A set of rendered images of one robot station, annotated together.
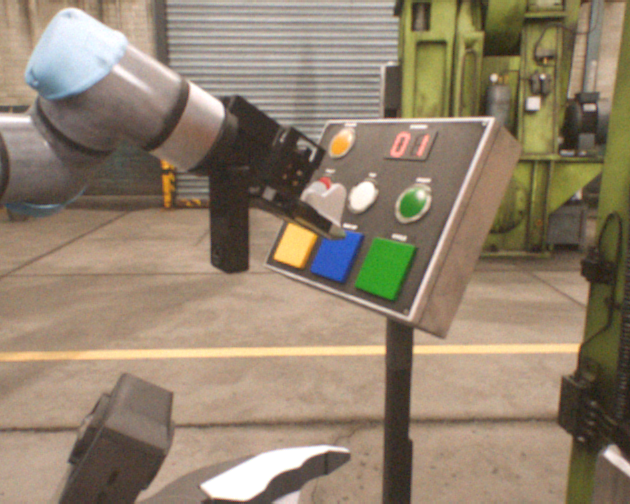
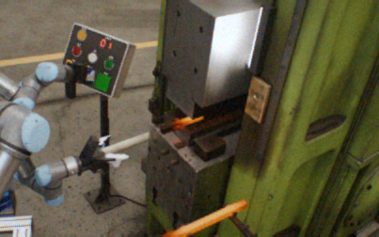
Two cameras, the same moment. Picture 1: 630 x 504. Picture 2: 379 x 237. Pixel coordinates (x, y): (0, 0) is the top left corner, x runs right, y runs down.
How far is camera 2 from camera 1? 1.57 m
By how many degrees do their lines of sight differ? 35
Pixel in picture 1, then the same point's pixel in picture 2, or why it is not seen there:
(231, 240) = (72, 92)
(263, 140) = (78, 70)
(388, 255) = (103, 79)
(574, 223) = not seen: outside the picture
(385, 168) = (99, 50)
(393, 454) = (103, 122)
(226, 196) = (71, 85)
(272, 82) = not seen: outside the picture
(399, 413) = (104, 112)
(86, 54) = (54, 74)
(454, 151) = (118, 51)
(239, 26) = not seen: outside the picture
